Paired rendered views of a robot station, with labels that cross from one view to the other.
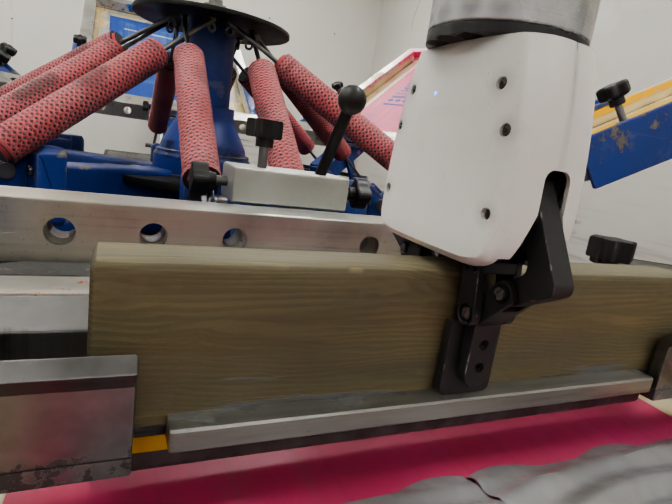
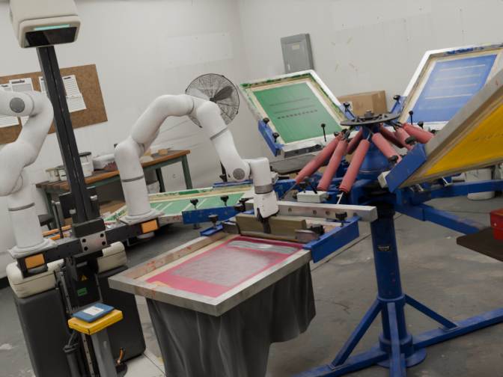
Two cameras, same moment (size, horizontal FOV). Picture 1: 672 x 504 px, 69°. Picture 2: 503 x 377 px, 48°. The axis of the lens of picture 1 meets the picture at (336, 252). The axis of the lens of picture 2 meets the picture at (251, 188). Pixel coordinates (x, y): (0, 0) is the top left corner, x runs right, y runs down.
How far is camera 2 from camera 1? 2.27 m
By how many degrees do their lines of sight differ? 68
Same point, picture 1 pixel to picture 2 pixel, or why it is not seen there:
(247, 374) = (247, 227)
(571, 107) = (257, 200)
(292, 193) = (308, 199)
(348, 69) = not seen: outside the picture
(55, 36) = (490, 33)
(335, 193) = (316, 198)
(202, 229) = (284, 208)
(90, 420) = (235, 228)
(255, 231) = (293, 208)
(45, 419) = (233, 227)
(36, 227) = not seen: hidden behind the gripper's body
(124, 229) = not seen: hidden behind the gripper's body
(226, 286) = (243, 218)
